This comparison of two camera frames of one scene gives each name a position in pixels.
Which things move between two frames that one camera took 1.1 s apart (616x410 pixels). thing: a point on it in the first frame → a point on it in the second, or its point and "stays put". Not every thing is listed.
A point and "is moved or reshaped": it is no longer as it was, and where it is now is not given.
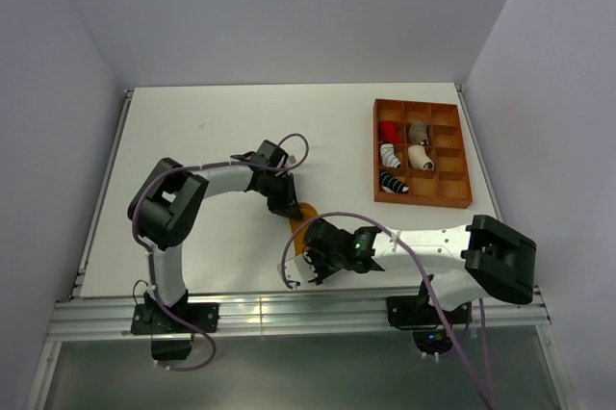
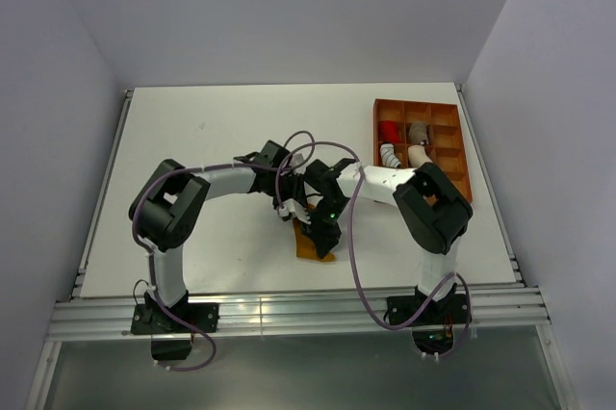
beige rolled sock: x=419 y=158 stays put
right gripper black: x=321 y=274 → x=326 y=238
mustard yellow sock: x=308 y=211 is moved or reshaped
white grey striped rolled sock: x=388 y=156 stays put
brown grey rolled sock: x=418 y=132 stays put
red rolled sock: x=389 y=132 stays put
